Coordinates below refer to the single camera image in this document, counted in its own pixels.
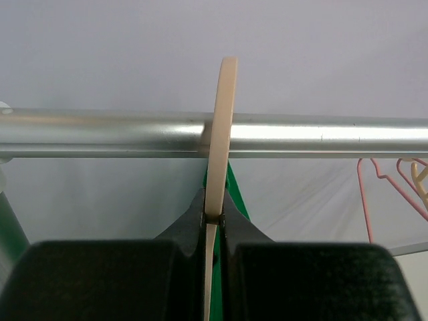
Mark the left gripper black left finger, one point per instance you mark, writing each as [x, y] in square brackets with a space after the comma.
[140, 279]

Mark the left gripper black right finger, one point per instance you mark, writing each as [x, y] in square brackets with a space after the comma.
[267, 280]

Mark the green t shirt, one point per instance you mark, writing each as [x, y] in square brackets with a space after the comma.
[14, 242]

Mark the beige wooden hanger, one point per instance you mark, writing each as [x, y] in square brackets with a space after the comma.
[217, 164]
[418, 177]

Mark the pink wire hanger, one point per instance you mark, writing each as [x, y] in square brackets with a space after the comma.
[365, 210]
[421, 165]

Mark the metal clothes rack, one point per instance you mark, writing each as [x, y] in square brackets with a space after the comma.
[43, 133]

